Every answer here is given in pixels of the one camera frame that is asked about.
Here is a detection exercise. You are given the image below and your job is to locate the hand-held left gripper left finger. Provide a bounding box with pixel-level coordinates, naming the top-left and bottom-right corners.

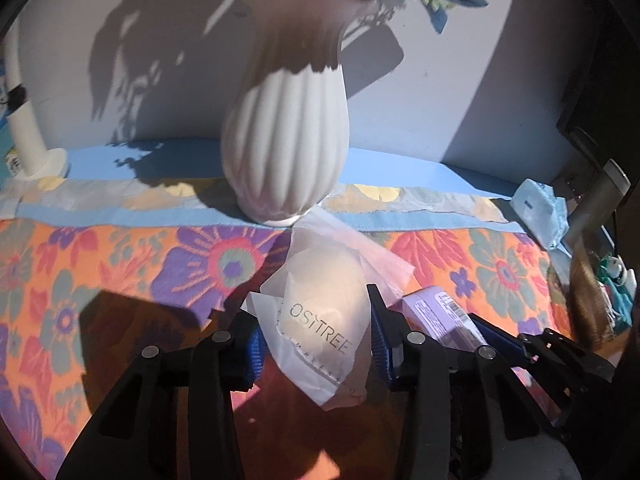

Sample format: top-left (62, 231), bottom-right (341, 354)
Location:
top-left (55, 310), bottom-right (266, 480)

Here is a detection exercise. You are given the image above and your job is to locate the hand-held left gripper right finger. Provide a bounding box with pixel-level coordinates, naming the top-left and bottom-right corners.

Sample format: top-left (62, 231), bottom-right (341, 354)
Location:
top-left (366, 284), bottom-right (556, 480)

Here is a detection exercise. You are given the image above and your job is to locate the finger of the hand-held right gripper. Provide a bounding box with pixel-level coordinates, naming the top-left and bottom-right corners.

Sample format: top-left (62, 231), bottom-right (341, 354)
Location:
top-left (470, 314), bottom-right (538, 376)

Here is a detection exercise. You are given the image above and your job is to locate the purple box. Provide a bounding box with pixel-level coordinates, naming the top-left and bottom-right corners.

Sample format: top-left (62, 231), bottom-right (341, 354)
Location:
top-left (402, 285), bottom-right (493, 353)

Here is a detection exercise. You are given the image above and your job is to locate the translucent bag with beige pad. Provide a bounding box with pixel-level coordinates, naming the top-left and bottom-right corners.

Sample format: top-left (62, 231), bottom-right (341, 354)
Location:
top-left (241, 207), bottom-right (416, 411)

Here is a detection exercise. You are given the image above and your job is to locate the light blue tissue packet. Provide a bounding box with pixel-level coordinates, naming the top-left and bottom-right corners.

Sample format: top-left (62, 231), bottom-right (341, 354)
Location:
top-left (510, 178), bottom-right (571, 251)

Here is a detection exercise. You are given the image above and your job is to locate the metal cylinder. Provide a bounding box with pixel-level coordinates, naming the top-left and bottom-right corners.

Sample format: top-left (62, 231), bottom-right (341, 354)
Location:
top-left (567, 159), bottom-right (632, 246)

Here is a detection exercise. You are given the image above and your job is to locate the orange floral tablecloth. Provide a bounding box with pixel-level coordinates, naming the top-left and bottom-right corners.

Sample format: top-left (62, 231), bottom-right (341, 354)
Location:
top-left (0, 145), bottom-right (601, 480)

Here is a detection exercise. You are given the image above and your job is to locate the white ribbed vase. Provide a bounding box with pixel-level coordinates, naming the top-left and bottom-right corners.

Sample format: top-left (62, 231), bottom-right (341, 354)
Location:
top-left (220, 0), bottom-right (381, 227)

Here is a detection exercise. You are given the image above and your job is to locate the dark monitor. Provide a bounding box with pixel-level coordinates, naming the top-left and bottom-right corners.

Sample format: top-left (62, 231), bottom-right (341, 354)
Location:
top-left (555, 35), bottom-right (640, 171)

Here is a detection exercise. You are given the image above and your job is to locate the white desk lamp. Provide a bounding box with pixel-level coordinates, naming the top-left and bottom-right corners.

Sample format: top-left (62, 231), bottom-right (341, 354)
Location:
top-left (0, 25), bottom-right (68, 181)

